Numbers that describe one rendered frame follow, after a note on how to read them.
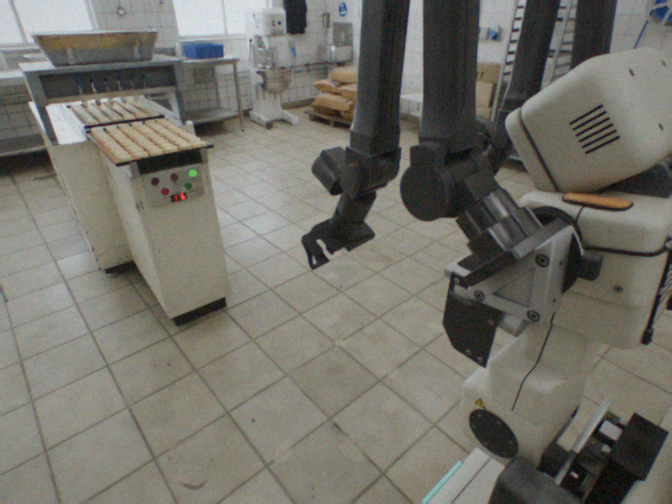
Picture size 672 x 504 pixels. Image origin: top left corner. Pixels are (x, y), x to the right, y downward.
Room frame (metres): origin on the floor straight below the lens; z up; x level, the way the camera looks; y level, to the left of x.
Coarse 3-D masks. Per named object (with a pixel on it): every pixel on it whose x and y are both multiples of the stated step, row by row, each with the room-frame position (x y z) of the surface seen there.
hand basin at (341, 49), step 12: (324, 24) 7.20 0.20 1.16; (336, 24) 7.09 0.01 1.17; (348, 24) 6.88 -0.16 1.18; (336, 36) 7.09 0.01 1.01; (348, 36) 6.88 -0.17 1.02; (324, 48) 6.76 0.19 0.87; (336, 48) 6.61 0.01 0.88; (348, 48) 6.75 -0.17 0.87; (324, 60) 6.73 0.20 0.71; (336, 60) 6.61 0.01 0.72; (348, 60) 6.76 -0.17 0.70
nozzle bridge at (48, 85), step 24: (24, 72) 1.99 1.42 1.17; (48, 72) 2.04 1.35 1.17; (72, 72) 2.17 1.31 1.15; (96, 72) 2.23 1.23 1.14; (144, 72) 2.37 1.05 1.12; (168, 72) 2.45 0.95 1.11; (48, 96) 2.09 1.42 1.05; (72, 96) 2.11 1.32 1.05; (96, 96) 2.17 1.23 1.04; (120, 96) 2.24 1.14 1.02; (48, 120) 2.08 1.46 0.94
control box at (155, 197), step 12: (180, 168) 1.66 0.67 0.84; (192, 168) 1.68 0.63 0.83; (144, 180) 1.56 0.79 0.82; (168, 180) 1.61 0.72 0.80; (180, 180) 1.64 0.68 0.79; (192, 180) 1.67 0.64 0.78; (156, 192) 1.58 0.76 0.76; (180, 192) 1.63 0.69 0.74; (192, 192) 1.67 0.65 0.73; (204, 192) 1.70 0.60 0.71; (156, 204) 1.57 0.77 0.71
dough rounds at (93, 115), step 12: (72, 108) 2.49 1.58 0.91; (96, 108) 2.44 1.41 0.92; (108, 108) 2.43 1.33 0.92; (120, 108) 2.43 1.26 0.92; (132, 108) 2.44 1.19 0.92; (144, 108) 2.43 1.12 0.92; (84, 120) 2.16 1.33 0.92; (96, 120) 2.14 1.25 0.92; (108, 120) 2.16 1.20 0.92; (120, 120) 2.19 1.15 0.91
